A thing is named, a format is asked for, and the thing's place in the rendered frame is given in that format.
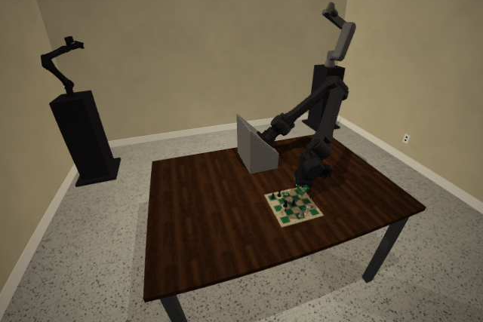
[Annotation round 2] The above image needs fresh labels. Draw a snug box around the green and cream chessboard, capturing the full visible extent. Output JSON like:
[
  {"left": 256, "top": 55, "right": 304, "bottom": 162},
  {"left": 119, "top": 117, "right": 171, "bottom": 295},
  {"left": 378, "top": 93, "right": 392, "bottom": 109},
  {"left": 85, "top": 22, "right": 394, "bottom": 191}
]
[{"left": 264, "top": 188, "right": 324, "bottom": 228}]

